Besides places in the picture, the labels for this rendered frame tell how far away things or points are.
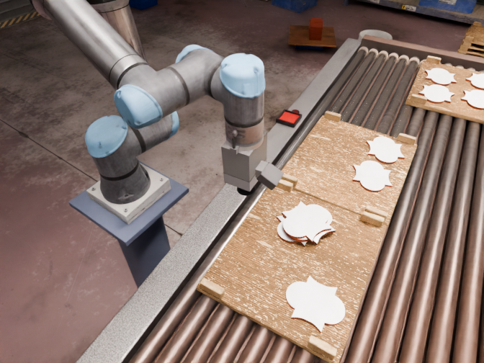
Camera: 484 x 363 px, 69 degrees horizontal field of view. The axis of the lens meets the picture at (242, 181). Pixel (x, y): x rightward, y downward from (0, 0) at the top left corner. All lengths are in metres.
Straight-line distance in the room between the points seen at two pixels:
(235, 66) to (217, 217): 0.53
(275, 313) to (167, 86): 0.54
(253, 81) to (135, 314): 0.58
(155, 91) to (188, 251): 0.48
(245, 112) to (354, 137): 0.74
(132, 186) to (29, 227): 1.49
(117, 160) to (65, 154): 1.93
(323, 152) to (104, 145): 0.69
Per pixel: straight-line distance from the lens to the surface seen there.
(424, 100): 1.59
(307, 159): 1.19
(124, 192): 1.11
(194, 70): 0.67
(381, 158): 1.24
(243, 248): 0.93
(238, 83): 0.60
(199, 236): 0.99
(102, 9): 0.95
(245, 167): 0.71
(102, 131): 1.02
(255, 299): 0.86
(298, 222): 0.94
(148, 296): 0.91
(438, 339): 0.94
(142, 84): 0.63
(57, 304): 2.12
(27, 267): 2.32
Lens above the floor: 1.70
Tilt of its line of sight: 45 degrees down
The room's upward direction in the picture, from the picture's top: straight up
